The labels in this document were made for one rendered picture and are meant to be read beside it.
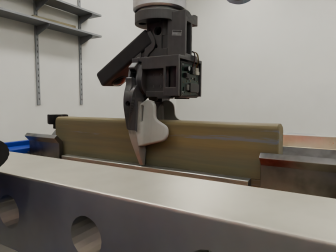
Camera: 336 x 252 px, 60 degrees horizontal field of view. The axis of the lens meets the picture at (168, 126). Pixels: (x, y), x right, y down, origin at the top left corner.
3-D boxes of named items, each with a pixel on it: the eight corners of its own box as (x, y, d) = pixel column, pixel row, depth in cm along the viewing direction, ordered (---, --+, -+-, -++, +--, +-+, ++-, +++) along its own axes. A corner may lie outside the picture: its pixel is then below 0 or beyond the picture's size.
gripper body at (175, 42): (177, 101, 37) (178, 2, 36) (123, 100, 41) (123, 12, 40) (202, 101, 43) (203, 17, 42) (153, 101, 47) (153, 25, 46)
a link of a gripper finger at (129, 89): (129, 129, 38) (135, 63, 39) (120, 128, 39) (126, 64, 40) (149, 132, 42) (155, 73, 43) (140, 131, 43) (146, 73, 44)
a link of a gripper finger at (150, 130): (159, 170, 37) (166, 98, 38) (123, 164, 40) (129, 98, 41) (171, 169, 40) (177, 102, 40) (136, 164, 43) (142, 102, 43)
